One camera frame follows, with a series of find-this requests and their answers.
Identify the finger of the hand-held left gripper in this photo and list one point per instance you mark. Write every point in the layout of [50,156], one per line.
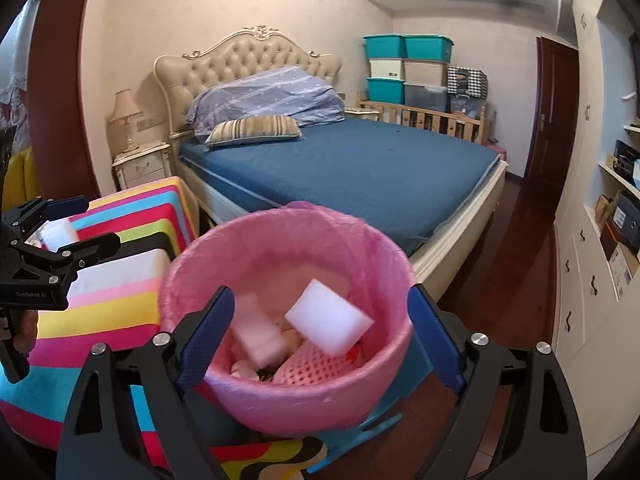
[95,251]
[70,206]

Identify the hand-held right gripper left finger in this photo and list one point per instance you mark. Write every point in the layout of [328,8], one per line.
[210,330]

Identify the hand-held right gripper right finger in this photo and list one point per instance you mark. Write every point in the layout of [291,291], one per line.
[435,335]

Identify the small white foam piece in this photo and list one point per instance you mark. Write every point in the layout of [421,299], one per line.
[60,234]

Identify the pinkish white foam block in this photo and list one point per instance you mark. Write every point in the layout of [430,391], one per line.
[260,335]

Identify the pink foam fruit net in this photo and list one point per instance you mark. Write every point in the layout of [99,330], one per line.
[310,365]

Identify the pink bin with plastic liner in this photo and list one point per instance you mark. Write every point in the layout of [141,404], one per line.
[300,400]

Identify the person's left hand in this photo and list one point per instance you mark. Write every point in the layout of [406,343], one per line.
[27,332]

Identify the striped colourful tablecloth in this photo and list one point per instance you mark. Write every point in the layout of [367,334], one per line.
[100,320]

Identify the cream nightstand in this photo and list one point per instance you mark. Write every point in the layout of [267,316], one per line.
[145,167]

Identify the beige table lamp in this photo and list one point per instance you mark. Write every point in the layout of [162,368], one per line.
[125,110]

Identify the brown wooden wardrobe panel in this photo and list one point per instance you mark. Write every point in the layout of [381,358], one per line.
[55,85]

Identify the lace patterned curtain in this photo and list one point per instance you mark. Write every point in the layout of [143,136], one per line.
[15,85]

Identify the white built-in cabinet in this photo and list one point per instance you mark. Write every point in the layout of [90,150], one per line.
[575,270]

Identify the bed with blue sheet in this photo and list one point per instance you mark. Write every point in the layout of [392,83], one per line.
[350,175]

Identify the pink round stool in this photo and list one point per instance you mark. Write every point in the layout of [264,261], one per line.
[497,152]

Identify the striped pillow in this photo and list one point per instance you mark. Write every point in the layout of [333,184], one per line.
[250,129]

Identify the white product box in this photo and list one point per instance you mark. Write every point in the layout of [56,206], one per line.
[624,272]

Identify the black safe box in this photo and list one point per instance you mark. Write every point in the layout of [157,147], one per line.
[625,217]

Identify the beige tufted headboard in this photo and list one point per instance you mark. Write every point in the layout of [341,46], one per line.
[240,55]

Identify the grey blue duvet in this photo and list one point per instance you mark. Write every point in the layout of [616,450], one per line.
[270,95]

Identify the dark storage bag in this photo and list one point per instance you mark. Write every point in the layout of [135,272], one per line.
[466,106]

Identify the grey clear storage box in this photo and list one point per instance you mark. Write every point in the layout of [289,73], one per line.
[425,97]

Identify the teal storage box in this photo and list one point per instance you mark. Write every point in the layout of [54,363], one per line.
[384,47]
[427,47]
[385,91]

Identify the dark wooden door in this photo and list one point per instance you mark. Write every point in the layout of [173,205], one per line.
[550,110]

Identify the black white checked bag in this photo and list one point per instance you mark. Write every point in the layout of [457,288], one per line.
[467,81]

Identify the black appliance box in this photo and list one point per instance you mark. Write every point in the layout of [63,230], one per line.
[626,157]

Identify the beige storage box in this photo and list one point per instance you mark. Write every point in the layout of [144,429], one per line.
[425,73]

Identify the white storage box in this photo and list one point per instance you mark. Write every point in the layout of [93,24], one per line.
[386,69]

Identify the wall switch panel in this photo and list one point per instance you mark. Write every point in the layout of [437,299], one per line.
[150,122]

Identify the wooden crib rail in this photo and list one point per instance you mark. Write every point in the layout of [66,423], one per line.
[425,117]

